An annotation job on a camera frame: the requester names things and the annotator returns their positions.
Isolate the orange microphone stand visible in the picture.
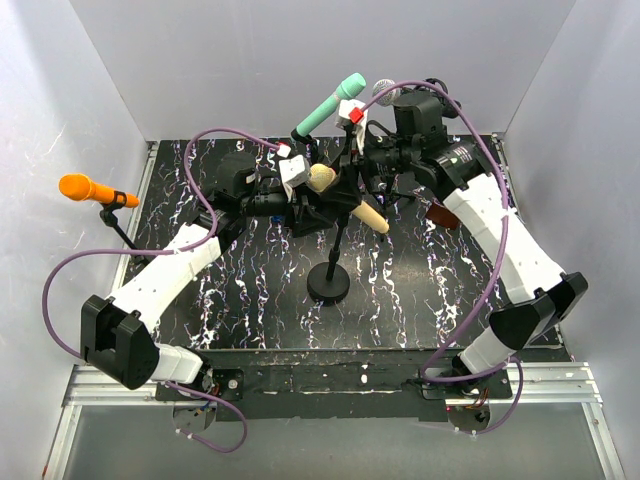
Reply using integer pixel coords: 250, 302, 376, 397
100, 191, 138, 250

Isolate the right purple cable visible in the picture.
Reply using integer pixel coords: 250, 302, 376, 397
357, 79, 525, 437

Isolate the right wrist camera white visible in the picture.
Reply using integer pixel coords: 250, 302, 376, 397
335, 99, 367, 155

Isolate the aluminium frame rail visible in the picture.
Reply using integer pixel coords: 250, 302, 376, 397
41, 131, 627, 480

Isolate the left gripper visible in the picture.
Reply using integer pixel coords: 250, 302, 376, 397
241, 182, 333, 236

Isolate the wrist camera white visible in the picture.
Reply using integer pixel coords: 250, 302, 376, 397
335, 99, 367, 155
278, 155, 311, 201

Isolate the round base microphone stand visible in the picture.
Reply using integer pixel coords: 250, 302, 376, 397
306, 213, 350, 305

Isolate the teal microphone tripod stand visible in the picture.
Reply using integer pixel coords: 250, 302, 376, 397
291, 129, 324, 165

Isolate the wooden metronome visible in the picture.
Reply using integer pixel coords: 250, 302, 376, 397
426, 202, 460, 230

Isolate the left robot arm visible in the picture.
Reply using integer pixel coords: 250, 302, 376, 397
81, 152, 338, 400

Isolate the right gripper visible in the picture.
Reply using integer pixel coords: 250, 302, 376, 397
318, 128, 418, 207

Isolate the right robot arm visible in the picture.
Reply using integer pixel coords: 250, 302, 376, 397
332, 89, 588, 398

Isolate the cream microphone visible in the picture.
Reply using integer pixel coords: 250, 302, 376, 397
306, 163, 389, 235

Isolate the shock mount tripod stand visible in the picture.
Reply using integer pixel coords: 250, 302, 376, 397
367, 77, 448, 213

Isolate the black silver-grille microphone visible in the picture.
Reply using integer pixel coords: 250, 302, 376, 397
371, 77, 463, 120

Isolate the teal microphone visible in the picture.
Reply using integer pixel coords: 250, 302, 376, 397
291, 73, 366, 139

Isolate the purple cable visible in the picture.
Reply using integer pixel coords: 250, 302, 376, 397
41, 127, 292, 454
357, 79, 525, 437

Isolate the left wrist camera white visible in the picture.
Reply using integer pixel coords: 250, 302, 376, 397
278, 155, 311, 201

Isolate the black marble pattern mat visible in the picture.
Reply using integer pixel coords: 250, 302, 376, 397
106, 133, 566, 351

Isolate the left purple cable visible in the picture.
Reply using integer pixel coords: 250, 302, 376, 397
41, 127, 292, 454

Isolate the orange microphone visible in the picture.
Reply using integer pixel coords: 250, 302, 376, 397
58, 173, 139, 208

